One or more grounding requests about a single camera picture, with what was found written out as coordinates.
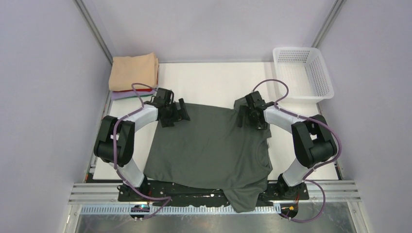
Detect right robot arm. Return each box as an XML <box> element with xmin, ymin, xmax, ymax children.
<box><xmin>234</xmin><ymin>91</ymin><xmax>338</xmax><ymax>199</ymax></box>

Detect white slotted cable duct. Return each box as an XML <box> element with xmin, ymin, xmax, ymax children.
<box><xmin>80</xmin><ymin>205</ymin><xmax>283</xmax><ymax>216</ymax></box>

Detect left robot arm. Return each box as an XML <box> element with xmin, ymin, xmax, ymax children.
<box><xmin>93</xmin><ymin>88</ymin><xmax>190</xmax><ymax>198</ymax></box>

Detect white plastic basket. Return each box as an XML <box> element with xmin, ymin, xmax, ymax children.
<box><xmin>273</xmin><ymin>47</ymin><xmax>334</xmax><ymax>104</ymax></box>

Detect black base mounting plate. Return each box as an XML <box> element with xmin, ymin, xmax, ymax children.
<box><xmin>117</xmin><ymin>180</ymin><xmax>309</xmax><ymax>207</ymax></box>

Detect aluminium frame rail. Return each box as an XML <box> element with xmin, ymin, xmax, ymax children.
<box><xmin>69</xmin><ymin>180</ymin><xmax>361</xmax><ymax>204</ymax></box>

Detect dark grey t-shirt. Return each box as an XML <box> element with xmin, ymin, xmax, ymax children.
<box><xmin>144</xmin><ymin>98</ymin><xmax>273</xmax><ymax>213</ymax></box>

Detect folded lavender t-shirt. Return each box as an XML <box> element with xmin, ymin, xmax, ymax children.
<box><xmin>111</xmin><ymin>90</ymin><xmax>156</xmax><ymax>100</ymax></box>

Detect folded beige t-shirt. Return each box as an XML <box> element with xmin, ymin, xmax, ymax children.
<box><xmin>108</xmin><ymin>52</ymin><xmax>159</xmax><ymax>91</ymax></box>

